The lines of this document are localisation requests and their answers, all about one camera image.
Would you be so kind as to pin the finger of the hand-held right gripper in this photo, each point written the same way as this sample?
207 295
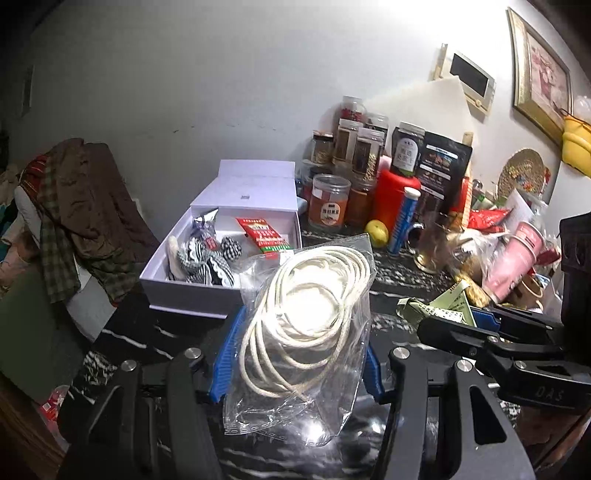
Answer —
485 319
452 334

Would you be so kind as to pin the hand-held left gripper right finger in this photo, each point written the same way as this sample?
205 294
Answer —
375 383

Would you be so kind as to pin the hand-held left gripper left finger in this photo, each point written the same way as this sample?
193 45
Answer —
226 360

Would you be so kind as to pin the green packet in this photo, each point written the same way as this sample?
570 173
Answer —
455 302

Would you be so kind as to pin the white cardboard gift box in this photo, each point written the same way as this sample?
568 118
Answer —
184 286

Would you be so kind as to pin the black white checkered fabric toy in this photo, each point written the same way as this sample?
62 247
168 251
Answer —
203 265

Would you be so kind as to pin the long red snack packet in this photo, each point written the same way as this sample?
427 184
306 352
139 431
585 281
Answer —
263 233

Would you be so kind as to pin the pink panda paper cup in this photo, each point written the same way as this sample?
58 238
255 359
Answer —
505 272

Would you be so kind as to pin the beige ceramic mug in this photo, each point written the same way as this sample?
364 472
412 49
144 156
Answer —
531 290

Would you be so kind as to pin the glass mug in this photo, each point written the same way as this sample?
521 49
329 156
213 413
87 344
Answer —
429 249

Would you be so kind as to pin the red crinkled snack bag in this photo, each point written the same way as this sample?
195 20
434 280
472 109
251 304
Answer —
487 219

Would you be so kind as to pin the white paper slip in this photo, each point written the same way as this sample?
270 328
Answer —
519 207

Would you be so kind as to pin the orange beige paper bag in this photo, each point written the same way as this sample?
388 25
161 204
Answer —
466 203

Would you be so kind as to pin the blue tablet tube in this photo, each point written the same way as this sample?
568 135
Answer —
402 221

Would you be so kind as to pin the yellow lemon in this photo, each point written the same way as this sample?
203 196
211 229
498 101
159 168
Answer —
375 232

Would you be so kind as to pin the red canister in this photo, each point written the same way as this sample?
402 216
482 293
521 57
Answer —
385 198

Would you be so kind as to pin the round woven mat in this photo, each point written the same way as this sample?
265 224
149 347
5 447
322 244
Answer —
519 170

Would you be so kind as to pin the jar with dark red powder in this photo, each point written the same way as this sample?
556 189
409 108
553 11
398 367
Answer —
361 203

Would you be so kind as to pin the black stand-up pouch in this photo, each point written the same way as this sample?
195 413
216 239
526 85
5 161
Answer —
445 164

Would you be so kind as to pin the clear jar with orange label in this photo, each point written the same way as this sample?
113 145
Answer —
329 205

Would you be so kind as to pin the dark jar with grey label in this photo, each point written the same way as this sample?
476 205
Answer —
408 150

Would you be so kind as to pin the green cushion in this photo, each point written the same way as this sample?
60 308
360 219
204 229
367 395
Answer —
37 337

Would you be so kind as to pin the yellow plush item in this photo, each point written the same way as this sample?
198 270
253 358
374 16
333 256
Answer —
577 147

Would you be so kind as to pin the brown jacket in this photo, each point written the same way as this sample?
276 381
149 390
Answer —
101 207

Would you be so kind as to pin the tall jar with grain contents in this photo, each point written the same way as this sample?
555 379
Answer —
368 154

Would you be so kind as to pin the green plaid cloth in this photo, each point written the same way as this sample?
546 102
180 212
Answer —
57 249

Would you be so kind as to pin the tall jar with brown contents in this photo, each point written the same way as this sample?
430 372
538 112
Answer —
345 143

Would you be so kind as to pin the short clear jar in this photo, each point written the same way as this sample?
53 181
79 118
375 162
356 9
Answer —
378 123

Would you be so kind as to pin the white foam board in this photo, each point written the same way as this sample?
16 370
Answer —
415 106

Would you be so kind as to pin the small jar with dark lid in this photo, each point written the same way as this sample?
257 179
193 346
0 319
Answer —
322 147

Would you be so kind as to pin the clear jar with red contents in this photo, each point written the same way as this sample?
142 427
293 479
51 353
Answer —
353 110

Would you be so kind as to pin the red striped cloth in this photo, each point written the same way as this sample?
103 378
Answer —
34 175

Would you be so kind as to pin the wall intercom panel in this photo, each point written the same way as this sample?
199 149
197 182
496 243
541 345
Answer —
466 74

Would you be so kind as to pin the gold picture frame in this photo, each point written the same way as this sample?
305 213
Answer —
545 74

